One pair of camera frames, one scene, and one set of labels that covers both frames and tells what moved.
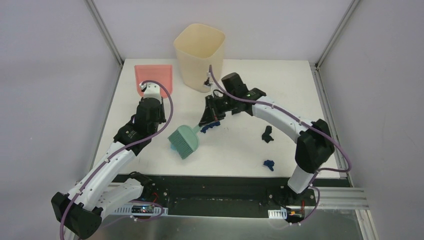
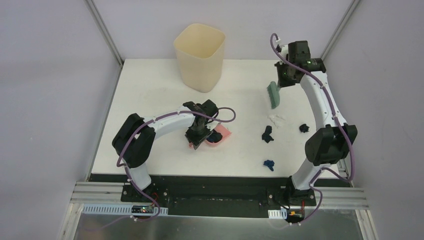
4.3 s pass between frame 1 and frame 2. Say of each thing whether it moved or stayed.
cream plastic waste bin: stayed
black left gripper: moved
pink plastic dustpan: moved
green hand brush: moved
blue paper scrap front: stayed
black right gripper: moved
